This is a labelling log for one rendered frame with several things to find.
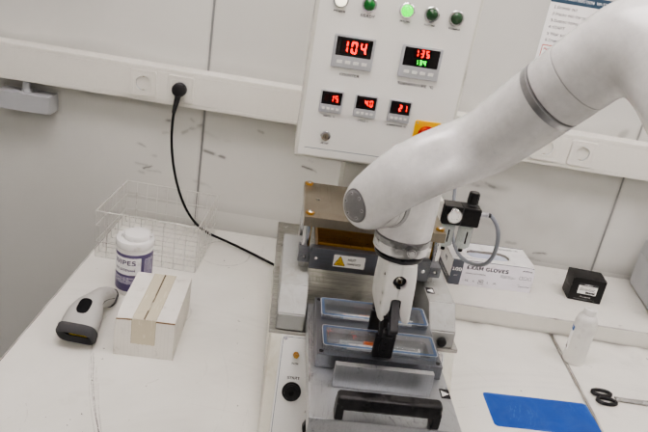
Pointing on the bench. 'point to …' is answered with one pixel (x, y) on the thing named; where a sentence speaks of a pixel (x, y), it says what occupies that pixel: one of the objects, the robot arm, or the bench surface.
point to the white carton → (452, 266)
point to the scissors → (612, 398)
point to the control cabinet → (384, 56)
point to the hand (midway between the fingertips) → (380, 335)
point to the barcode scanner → (86, 316)
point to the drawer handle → (388, 403)
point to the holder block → (365, 354)
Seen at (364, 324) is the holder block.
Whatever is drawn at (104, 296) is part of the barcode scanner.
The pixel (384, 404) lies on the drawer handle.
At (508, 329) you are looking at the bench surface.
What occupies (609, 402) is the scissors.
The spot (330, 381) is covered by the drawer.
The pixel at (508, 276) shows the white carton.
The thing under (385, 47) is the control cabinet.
